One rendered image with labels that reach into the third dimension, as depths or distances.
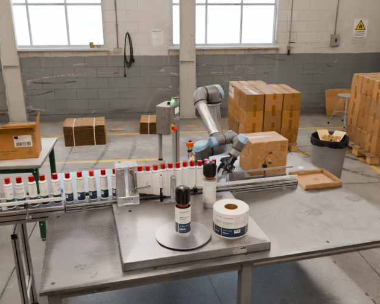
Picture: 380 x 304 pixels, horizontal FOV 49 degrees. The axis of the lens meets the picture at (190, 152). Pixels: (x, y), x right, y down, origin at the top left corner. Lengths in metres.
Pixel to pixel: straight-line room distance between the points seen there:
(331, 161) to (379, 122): 1.22
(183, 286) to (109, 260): 0.93
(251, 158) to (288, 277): 0.91
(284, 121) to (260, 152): 3.11
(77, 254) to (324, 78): 7.19
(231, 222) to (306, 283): 1.09
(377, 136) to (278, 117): 1.35
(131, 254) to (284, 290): 1.30
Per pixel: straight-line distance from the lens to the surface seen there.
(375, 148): 6.21
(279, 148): 3.27
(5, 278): 3.84
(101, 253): 2.36
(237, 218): 2.31
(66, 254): 2.40
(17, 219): 2.87
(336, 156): 5.14
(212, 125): 2.94
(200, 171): 2.87
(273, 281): 3.20
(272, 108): 6.19
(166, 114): 2.72
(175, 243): 2.29
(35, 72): 8.31
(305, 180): 3.31
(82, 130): 6.71
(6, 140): 4.03
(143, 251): 2.26
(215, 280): 3.15
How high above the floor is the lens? 2.10
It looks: 19 degrees down
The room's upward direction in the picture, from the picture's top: straight up
